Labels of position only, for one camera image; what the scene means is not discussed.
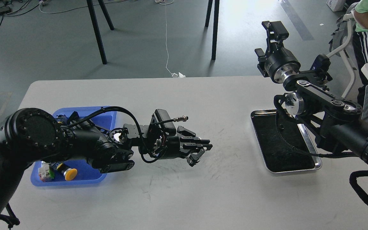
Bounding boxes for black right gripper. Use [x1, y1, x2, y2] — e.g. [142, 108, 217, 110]
[255, 21, 301, 84]

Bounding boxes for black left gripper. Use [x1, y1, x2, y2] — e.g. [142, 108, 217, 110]
[155, 126, 213, 166]

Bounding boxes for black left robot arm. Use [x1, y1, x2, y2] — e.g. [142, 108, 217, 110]
[0, 106, 213, 228]

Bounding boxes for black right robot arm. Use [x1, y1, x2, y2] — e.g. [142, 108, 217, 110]
[255, 21, 368, 205]

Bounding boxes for silver metal tray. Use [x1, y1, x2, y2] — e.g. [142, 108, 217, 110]
[250, 109, 322, 174]

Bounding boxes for blue plastic tray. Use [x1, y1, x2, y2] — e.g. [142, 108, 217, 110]
[30, 106, 117, 187]

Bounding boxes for black stand legs right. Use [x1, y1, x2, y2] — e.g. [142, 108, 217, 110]
[204, 0, 220, 61]

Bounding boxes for black stand legs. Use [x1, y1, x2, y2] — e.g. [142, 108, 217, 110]
[204, 0, 220, 61]
[86, 0, 114, 65]

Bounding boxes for white rolling chair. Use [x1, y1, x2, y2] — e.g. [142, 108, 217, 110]
[327, 2, 358, 98]

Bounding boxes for yellow mushroom push button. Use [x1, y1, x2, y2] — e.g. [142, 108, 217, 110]
[56, 163, 78, 181]

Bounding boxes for black stand legs left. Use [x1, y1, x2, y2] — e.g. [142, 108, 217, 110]
[86, 0, 114, 65]

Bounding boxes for white floor cable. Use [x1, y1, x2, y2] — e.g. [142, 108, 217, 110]
[155, 0, 186, 78]

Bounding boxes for black red switch component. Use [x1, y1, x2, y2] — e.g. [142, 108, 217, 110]
[67, 111, 80, 124]

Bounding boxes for blue yellow switch block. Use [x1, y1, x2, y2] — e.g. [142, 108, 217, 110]
[55, 115, 68, 125]

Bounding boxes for green white switch block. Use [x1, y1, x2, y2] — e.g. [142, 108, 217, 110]
[38, 161, 55, 182]

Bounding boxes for black floor cables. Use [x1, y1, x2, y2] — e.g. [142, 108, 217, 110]
[0, 0, 49, 50]

